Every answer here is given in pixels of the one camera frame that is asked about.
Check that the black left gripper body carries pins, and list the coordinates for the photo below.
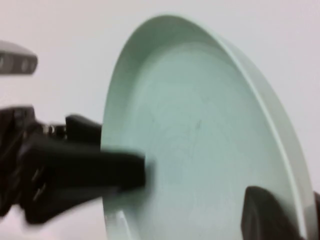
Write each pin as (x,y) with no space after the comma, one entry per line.
(12,162)

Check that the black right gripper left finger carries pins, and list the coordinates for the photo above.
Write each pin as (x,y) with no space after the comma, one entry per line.
(265,217)

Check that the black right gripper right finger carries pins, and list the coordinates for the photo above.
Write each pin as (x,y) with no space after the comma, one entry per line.
(317,220)

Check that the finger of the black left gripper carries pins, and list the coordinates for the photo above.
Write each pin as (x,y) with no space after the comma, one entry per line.
(83,131)
(87,170)

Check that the mint green round plate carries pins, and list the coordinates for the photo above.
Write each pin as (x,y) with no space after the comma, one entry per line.
(200,125)

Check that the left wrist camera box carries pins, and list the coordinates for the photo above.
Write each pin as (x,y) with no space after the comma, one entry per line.
(17,58)

